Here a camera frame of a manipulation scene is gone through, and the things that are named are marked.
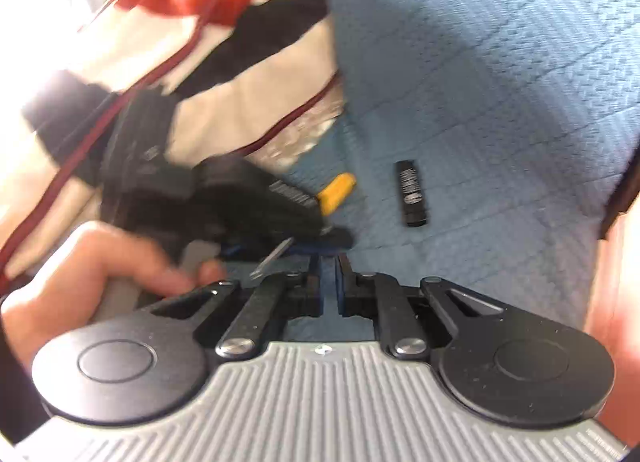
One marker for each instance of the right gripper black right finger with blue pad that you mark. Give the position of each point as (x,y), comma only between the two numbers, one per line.
(380,298)

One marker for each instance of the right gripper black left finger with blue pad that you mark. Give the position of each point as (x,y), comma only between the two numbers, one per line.
(278,299)

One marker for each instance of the black USB flash drive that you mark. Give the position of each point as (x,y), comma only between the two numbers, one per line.
(411,197)

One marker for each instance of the yellow handle screwdriver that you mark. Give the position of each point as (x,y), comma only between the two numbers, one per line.
(330,198)

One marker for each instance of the person's left hand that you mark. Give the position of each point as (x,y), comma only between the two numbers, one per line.
(69,287)

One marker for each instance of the beige floral lace cloth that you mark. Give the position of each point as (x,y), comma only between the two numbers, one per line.
(282,151)

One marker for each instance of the red white black blanket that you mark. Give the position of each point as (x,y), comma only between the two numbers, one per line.
(241,70)

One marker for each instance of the blue textured sofa cover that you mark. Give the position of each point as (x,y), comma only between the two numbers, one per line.
(521,117)

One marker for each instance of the pink open shoebox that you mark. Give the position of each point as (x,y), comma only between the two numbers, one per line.
(613,319)

